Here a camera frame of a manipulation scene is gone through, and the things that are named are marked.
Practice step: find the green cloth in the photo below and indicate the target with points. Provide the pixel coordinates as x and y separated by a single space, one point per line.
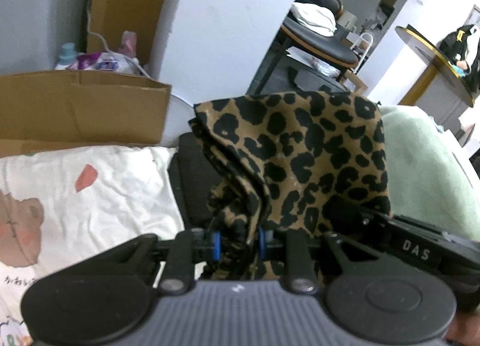
423 166

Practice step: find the black chair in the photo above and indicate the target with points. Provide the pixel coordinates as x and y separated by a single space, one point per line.
322 50

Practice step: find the grey appliance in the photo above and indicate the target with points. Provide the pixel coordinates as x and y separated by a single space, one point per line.
37 12

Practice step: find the black yellow backpack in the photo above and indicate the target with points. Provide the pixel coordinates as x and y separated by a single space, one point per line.
459 40

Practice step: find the white cloth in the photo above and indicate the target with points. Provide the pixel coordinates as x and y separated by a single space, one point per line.
313 18

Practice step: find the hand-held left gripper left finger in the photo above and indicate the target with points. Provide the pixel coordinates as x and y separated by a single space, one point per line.
216 246

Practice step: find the round gold rim table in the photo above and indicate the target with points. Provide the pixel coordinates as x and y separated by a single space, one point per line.
431 53

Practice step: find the flattened cardboard box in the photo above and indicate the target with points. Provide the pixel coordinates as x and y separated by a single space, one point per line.
75 113

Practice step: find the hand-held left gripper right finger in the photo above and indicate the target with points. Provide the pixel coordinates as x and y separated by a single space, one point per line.
262 246

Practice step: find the tall cardboard sheet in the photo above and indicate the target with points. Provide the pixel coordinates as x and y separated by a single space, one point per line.
127 1

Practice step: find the pink bottle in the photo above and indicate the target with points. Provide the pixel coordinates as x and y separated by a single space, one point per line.
127 44

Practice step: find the blue cap detergent bottle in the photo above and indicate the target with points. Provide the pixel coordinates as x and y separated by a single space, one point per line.
67 55

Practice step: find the cream bear print blanket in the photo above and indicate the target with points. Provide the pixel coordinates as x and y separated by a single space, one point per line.
112 188

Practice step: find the purple detergent pouch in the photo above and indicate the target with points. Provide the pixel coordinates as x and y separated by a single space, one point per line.
105 65

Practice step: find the leopard print garment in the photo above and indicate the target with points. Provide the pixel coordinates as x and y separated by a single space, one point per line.
307 151

